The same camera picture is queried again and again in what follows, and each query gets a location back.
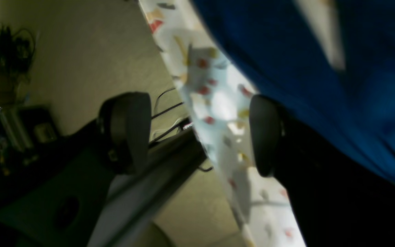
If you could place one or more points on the terrazzo patterned tablecloth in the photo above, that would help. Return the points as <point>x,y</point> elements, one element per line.
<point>217,96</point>

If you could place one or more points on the blue t-shirt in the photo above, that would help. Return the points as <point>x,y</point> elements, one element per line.
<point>272,44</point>

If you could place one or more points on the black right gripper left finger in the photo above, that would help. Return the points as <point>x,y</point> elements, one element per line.
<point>53,195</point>

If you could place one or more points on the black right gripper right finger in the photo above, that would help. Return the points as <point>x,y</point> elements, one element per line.
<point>336,202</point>

